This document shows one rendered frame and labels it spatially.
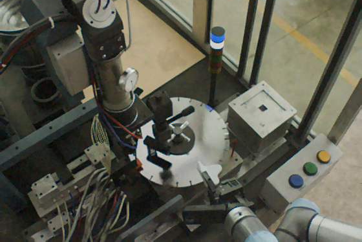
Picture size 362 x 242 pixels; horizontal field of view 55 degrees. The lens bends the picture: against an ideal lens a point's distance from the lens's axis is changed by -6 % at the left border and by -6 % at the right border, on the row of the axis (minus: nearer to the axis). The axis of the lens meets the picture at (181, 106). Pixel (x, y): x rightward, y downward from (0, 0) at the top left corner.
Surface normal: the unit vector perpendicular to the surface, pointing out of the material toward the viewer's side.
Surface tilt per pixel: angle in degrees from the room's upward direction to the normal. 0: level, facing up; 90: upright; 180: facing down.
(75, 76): 90
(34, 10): 59
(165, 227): 0
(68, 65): 90
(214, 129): 0
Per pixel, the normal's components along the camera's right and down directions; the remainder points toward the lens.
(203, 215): -0.21, 0.38
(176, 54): 0.00, -0.58
